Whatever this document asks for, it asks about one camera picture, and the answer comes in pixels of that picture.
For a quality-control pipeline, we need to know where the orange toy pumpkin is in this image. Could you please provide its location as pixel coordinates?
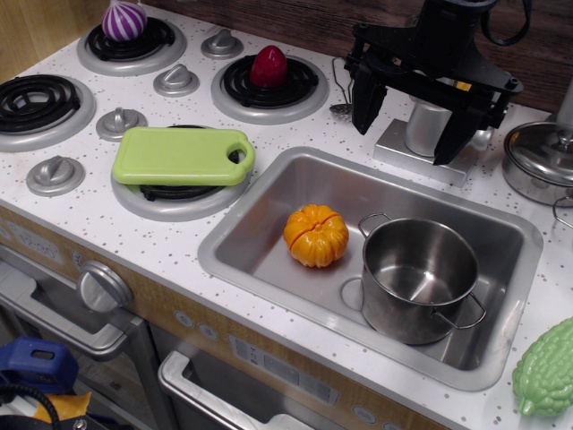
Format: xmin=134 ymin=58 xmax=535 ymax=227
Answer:
xmin=283 ymin=204 xmax=349 ymax=268

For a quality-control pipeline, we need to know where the silver stove knob top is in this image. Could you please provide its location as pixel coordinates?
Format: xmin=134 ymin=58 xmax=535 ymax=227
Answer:
xmin=201 ymin=29 xmax=244 ymax=60

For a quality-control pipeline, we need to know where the silver metal sink basin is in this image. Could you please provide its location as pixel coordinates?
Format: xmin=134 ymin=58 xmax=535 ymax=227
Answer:
xmin=198 ymin=147 xmax=543 ymax=391

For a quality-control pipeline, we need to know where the silver stove knob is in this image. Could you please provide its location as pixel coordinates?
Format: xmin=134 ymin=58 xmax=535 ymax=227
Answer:
xmin=96 ymin=107 xmax=148 ymax=142
xmin=26 ymin=156 xmax=85 ymax=197
xmin=153 ymin=64 xmax=200 ymax=98
xmin=201 ymin=29 xmax=244 ymax=60

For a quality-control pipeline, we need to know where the red toy egg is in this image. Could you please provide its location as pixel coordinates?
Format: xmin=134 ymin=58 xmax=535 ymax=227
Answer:
xmin=249 ymin=45 xmax=288 ymax=89

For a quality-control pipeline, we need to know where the back left stove burner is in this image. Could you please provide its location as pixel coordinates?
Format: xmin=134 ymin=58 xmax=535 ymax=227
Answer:
xmin=76 ymin=17 xmax=186 ymax=77

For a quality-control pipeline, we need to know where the front stove burner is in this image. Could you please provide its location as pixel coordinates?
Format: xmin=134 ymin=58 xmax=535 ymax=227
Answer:
xmin=110 ymin=125 xmax=252 ymax=222

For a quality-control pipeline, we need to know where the silver oven door handle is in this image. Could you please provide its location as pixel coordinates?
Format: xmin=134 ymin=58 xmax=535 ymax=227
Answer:
xmin=1 ymin=262 xmax=146 ymax=362

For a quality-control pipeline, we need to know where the silver stove knob front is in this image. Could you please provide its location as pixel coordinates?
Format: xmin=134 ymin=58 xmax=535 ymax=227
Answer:
xmin=26 ymin=156 xmax=85 ymax=197

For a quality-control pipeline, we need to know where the green toy bitter gourd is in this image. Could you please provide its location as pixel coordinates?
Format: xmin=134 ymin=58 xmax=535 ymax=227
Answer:
xmin=512 ymin=318 xmax=572 ymax=417

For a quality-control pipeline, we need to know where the purple striped toy onion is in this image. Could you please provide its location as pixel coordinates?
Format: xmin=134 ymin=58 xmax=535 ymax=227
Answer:
xmin=101 ymin=1 xmax=148 ymax=42

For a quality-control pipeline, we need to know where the back right stove burner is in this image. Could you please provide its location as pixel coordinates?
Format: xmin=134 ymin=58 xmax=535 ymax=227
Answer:
xmin=210 ymin=55 xmax=329 ymax=125

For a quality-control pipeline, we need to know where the steel pot with lid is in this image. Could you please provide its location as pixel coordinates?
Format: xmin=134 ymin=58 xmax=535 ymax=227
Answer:
xmin=502 ymin=121 xmax=572 ymax=227

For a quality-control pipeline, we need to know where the stove burner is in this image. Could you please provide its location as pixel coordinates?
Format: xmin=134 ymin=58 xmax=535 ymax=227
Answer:
xmin=1 ymin=74 xmax=96 ymax=152
xmin=76 ymin=17 xmax=186 ymax=77
xmin=210 ymin=55 xmax=329 ymax=125
xmin=110 ymin=125 xmax=252 ymax=222

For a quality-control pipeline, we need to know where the silver toy faucet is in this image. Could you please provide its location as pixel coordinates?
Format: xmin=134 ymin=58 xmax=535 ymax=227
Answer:
xmin=373 ymin=99 xmax=493 ymax=187

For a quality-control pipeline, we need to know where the silver dishwasher door handle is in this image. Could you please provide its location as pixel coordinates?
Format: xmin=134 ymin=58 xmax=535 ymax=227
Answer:
xmin=158 ymin=351 xmax=290 ymax=429

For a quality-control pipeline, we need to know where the steel pot in sink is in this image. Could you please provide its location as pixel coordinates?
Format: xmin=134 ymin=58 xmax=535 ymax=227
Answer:
xmin=358 ymin=214 xmax=487 ymax=345

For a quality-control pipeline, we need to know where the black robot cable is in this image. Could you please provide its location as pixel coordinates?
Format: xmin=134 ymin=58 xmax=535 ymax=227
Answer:
xmin=481 ymin=0 xmax=534 ymax=47

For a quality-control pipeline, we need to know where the green plastic cutting board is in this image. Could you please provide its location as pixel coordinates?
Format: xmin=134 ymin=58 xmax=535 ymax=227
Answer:
xmin=112 ymin=127 xmax=256 ymax=186

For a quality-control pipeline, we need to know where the blue clamp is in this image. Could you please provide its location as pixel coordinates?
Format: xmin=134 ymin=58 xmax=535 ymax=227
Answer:
xmin=1 ymin=337 xmax=79 ymax=394

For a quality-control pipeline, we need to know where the silver stove knob middle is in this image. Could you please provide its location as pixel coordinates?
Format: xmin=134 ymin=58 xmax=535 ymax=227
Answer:
xmin=153 ymin=64 xmax=200 ymax=98

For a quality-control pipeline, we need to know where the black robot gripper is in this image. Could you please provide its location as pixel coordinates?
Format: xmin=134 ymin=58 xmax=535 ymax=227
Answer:
xmin=345 ymin=1 xmax=524 ymax=166

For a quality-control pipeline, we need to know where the silver oven dial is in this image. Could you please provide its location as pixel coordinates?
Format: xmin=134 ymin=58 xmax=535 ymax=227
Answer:
xmin=76 ymin=260 xmax=133 ymax=314

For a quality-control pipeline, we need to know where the metal slotted spoon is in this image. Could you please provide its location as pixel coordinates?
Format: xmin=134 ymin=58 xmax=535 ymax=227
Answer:
xmin=329 ymin=57 xmax=354 ymax=121

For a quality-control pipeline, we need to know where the silver stove knob left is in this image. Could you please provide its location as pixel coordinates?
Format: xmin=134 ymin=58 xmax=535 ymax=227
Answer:
xmin=96 ymin=107 xmax=148 ymax=142

